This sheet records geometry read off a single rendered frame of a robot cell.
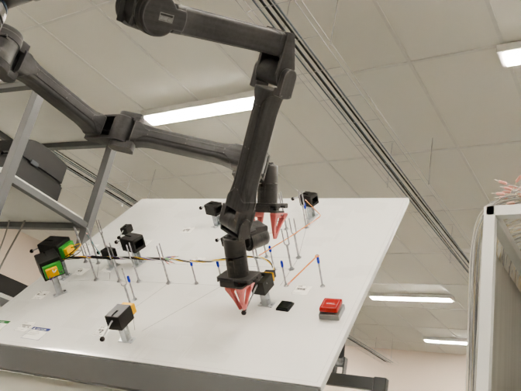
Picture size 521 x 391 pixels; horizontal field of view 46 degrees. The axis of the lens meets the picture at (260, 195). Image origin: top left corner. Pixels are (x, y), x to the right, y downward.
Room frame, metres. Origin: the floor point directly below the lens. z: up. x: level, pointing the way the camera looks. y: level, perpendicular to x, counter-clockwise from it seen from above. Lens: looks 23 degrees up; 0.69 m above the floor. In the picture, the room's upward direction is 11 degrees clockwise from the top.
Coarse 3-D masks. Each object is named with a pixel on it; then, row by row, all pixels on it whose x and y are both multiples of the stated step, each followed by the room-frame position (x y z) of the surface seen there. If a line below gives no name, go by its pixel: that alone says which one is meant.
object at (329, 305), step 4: (324, 300) 1.63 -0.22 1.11; (328, 300) 1.63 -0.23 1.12; (332, 300) 1.62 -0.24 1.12; (336, 300) 1.62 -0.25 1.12; (340, 300) 1.61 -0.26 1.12; (324, 304) 1.62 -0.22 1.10; (328, 304) 1.61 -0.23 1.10; (332, 304) 1.61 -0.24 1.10; (336, 304) 1.61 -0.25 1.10; (340, 304) 1.61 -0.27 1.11; (320, 308) 1.61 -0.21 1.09; (324, 308) 1.61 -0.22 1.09; (328, 308) 1.60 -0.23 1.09; (332, 308) 1.60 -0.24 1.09; (336, 308) 1.59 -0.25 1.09; (328, 312) 1.62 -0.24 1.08; (332, 312) 1.60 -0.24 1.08; (336, 312) 1.60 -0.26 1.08
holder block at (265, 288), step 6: (264, 276) 1.68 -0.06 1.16; (270, 276) 1.68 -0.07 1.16; (258, 282) 1.67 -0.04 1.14; (264, 282) 1.67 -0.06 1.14; (270, 282) 1.69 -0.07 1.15; (258, 288) 1.68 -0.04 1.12; (264, 288) 1.67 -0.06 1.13; (270, 288) 1.70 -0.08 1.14; (258, 294) 1.70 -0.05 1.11; (264, 294) 1.68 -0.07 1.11
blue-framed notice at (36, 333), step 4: (32, 328) 1.95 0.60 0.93; (36, 328) 1.94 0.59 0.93; (40, 328) 1.94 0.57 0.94; (44, 328) 1.93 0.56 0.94; (48, 328) 1.93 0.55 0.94; (28, 332) 1.94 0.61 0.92; (32, 332) 1.93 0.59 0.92; (36, 332) 1.92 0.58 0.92; (40, 332) 1.92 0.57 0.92; (44, 332) 1.91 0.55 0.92; (24, 336) 1.92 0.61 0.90; (28, 336) 1.92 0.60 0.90; (32, 336) 1.91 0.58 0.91; (36, 336) 1.91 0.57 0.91; (40, 336) 1.90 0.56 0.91; (36, 340) 1.89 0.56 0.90
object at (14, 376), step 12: (0, 372) 1.95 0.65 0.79; (12, 372) 1.93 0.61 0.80; (0, 384) 1.94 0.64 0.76; (12, 384) 1.92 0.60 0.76; (24, 384) 1.90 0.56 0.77; (36, 384) 1.88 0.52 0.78; (48, 384) 1.86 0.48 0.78; (60, 384) 1.84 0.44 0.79; (72, 384) 1.82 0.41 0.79; (84, 384) 1.80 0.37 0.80
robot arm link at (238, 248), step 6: (228, 234) 1.51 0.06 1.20; (228, 240) 1.51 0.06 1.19; (234, 240) 1.50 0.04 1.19; (246, 240) 1.55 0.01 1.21; (228, 246) 1.52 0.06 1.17; (234, 246) 1.51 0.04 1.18; (240, 246) 1.52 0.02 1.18; (246, 246) 1.56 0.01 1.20; (228, 252) 1.53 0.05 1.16; (234, 252) 1.52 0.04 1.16; (240, 252) 1.52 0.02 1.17; (246, 252) 1.54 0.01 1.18
